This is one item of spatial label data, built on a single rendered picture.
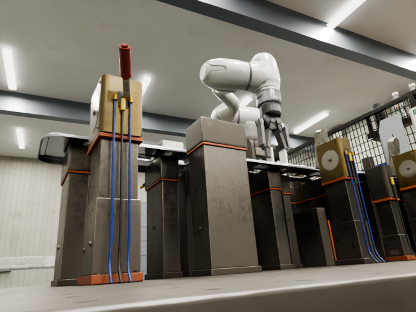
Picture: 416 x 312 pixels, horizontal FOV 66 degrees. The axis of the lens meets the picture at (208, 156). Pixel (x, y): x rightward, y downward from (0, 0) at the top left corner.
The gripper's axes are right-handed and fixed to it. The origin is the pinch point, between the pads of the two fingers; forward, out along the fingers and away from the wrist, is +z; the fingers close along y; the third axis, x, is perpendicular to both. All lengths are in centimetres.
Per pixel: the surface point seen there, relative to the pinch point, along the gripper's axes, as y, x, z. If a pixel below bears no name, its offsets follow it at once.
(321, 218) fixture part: -8.3, 6.9, 20.4
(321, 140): -4.9, 15.2, -2.0
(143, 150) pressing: 48.2, 4.6, 4.6
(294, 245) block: -0.2, 1.8, 28.0
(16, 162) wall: 103, -982, -307
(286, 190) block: 0.1, 2.2, 11.2
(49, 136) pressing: 69, 6, 5
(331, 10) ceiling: -303, -153, -329
